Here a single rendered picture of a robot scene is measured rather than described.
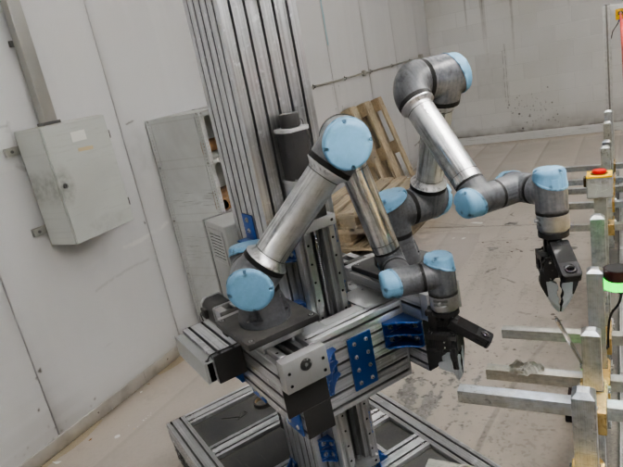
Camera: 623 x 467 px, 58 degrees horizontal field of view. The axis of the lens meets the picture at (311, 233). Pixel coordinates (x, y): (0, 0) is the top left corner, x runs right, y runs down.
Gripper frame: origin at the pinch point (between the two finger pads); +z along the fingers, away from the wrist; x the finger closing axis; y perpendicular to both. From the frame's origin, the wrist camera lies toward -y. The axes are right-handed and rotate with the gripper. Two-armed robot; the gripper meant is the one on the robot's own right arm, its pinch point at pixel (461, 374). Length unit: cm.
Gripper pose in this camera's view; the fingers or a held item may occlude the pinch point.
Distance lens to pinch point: 161.6
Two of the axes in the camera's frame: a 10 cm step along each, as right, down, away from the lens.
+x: -4.5, 3.4, -8.2
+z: 1.9, 9.4, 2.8
